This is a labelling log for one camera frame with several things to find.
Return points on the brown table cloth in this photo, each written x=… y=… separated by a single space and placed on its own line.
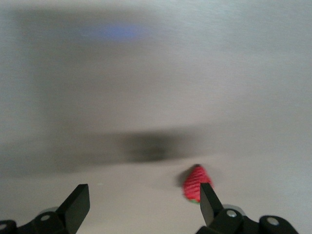
x=156 y=97

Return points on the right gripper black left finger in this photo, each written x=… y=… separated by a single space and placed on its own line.
x=73 y=209

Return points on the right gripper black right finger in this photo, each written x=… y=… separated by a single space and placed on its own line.
x=214 y=217

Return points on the red strawberry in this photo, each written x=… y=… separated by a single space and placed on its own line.
x=195 y=182

